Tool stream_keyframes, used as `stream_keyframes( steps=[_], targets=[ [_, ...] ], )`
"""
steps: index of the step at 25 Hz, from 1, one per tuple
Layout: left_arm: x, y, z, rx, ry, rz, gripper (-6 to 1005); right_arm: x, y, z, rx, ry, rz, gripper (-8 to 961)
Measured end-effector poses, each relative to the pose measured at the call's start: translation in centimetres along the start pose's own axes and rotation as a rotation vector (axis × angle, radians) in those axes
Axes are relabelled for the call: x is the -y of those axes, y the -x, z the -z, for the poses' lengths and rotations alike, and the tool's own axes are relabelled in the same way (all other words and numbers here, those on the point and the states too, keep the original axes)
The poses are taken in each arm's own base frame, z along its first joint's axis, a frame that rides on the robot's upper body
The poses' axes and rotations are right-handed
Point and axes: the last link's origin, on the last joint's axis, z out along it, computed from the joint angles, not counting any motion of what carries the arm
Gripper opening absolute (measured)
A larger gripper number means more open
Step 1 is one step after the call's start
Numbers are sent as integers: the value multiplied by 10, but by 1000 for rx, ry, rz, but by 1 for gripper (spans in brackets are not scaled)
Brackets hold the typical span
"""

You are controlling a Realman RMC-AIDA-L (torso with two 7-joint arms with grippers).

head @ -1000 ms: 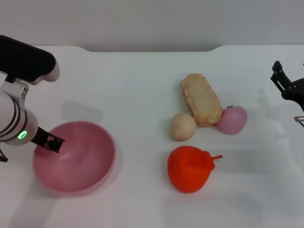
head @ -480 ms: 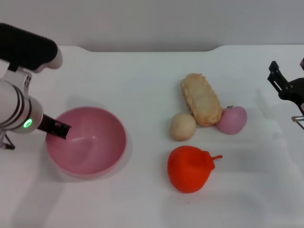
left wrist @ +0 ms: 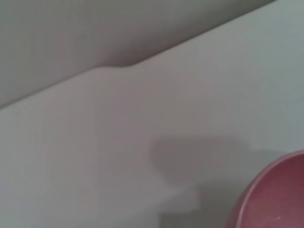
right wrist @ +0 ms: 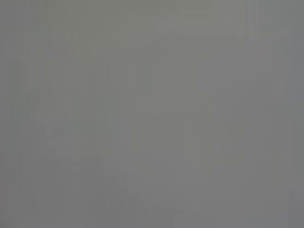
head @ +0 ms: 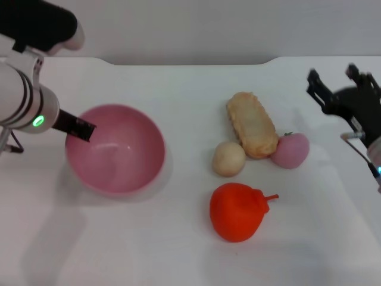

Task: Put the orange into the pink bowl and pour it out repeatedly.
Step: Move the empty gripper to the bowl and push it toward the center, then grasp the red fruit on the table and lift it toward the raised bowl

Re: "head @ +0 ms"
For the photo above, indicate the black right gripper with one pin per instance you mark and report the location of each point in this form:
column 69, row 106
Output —
column 354, row 104

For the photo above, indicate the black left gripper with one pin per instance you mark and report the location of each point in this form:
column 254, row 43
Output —
column 64, row 123

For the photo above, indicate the pink plastic bowl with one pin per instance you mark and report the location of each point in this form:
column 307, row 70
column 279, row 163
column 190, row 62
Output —
column 119, row 152

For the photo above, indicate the orange toy fruit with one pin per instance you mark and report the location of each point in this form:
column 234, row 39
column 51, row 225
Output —
column 235, row 211

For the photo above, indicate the pink toy apple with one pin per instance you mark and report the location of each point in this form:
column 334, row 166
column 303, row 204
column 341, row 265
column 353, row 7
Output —
column 290, row 150

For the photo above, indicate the toasted bread loaf toy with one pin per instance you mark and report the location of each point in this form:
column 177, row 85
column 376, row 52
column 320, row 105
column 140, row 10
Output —
column 251, row 123

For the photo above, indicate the beige round bun toy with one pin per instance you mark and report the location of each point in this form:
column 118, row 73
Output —
column 228, row 162

